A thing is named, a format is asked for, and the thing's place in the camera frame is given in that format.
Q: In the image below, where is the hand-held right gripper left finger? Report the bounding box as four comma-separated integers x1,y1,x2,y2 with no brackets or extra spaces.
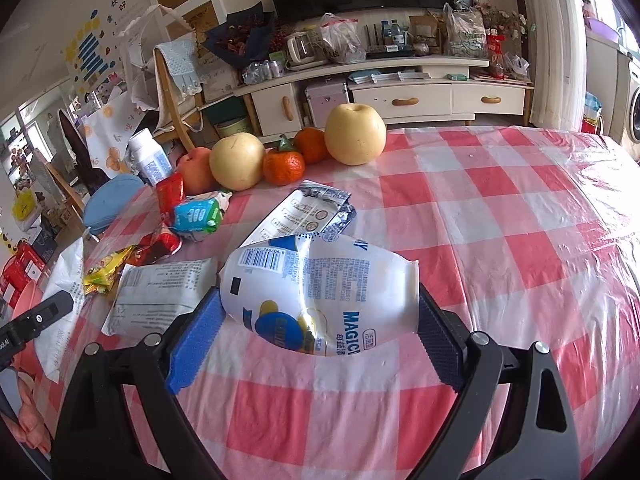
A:
51,287,226,480

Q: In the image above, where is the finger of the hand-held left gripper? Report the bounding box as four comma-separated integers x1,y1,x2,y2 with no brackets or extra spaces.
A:
0,290,75,348

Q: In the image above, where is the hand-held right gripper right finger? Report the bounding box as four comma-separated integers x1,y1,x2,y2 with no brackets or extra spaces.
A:
415,282,583,480

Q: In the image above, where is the pink plastic basin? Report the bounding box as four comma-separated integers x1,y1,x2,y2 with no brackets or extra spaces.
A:
0,280,53,376

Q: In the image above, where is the white Magic snack bag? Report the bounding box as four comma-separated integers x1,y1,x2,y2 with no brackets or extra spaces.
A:
218,234,421,357

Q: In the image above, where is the person's left hand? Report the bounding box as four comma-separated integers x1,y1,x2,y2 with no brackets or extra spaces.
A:
0,375,53,456

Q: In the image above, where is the white plastic bag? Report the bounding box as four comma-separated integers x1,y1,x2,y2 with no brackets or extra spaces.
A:
35,237,86,383

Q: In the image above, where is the red plastic crate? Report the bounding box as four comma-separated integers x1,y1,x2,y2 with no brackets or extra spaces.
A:
0,240,48,296

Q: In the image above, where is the white paper wrapper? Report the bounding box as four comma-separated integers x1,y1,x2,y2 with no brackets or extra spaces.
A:
101,258,219,337

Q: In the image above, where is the yellow snack wrapper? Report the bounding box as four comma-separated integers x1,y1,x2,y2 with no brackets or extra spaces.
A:
82,245,138,296

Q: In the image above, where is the red white checked tablecloth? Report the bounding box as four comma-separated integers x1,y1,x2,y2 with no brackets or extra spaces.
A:
30,125,640,480

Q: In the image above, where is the dark red snack wrapper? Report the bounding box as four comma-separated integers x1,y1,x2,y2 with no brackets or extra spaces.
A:
135,222,183,266

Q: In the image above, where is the blue green snack packet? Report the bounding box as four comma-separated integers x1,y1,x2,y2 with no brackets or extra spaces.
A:
171,197,226,243

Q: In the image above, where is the blue round stool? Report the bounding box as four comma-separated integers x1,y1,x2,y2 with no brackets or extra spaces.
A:
82,174,147,235

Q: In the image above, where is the small red packet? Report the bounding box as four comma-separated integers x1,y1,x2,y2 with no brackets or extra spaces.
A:
156,172,187,216

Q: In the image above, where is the red apple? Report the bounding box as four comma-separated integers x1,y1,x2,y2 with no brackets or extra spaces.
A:
176,146,221,196

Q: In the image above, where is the silver foil snack packet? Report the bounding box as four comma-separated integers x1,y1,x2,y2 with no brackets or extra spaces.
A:
241,180,357,248

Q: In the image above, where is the white orange print bag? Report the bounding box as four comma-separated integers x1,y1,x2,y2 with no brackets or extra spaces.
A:
80,92,138,181

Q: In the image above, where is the small yellow pear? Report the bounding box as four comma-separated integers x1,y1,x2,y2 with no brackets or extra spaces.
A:
209,135,266,191

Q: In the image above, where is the small white drink bottle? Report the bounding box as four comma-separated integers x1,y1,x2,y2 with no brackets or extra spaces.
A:
125,128,173,186

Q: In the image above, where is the orange tangerine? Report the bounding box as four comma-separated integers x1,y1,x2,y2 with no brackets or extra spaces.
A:
293,127,329,164
262,150,306,186

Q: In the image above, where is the large yellow pear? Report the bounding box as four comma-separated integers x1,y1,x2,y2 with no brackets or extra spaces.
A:
324,103,387,166

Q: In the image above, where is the wooden chair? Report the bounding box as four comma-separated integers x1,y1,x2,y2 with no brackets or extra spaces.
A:
152,45,211,151

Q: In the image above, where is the white television cabinet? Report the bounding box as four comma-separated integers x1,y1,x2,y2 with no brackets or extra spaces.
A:
235,55,536,136

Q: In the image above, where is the pink storage box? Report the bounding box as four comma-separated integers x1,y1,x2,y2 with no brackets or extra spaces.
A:
305,77,350,128

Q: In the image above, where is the light blue lace cloth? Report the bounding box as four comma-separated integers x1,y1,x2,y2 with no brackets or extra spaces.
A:
154,35,203,98

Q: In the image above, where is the white mesh food cover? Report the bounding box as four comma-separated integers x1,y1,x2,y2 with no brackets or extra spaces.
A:
117,4,176,111

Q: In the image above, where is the white washing machine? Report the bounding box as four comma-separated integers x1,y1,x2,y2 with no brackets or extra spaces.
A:
617,52,640,161

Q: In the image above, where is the dark blue wrapped bouquet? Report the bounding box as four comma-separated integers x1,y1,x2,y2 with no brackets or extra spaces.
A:
202,2,278,68

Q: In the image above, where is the clear filled plastic bag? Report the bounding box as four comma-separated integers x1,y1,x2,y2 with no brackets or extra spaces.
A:
442,2,488,58

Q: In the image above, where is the white kitchen appliance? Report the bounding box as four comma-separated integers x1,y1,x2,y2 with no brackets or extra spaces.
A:
286,31,328,72

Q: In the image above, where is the grey filled plastic bag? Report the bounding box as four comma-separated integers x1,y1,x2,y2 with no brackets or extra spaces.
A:
320,14,368,64

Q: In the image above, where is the dried flower bunch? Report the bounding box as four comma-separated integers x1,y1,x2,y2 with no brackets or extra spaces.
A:
472,0,531,41

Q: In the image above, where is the blue yellow wall poster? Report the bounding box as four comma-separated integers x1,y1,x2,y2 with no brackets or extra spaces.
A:
62,10,126,91

